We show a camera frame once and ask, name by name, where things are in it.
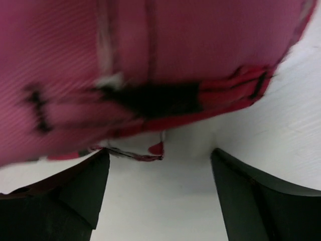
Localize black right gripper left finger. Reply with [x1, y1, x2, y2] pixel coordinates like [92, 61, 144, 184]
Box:
[1, 151, 110, 241]

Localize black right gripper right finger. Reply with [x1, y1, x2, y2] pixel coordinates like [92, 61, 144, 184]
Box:
[211, 149, 320, 241]

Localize pink camouflage trousers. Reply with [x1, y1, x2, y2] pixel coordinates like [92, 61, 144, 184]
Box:
[1, 1, 317, 166]

